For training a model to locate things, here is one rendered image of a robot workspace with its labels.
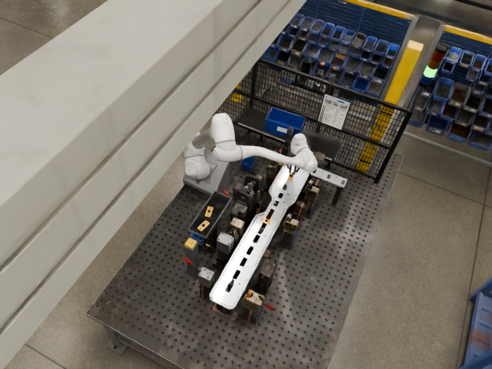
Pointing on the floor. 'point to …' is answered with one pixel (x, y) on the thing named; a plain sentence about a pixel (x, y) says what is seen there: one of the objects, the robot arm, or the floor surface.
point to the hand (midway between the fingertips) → (291, 173)
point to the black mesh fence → (321, 113)
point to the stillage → (480, 330)
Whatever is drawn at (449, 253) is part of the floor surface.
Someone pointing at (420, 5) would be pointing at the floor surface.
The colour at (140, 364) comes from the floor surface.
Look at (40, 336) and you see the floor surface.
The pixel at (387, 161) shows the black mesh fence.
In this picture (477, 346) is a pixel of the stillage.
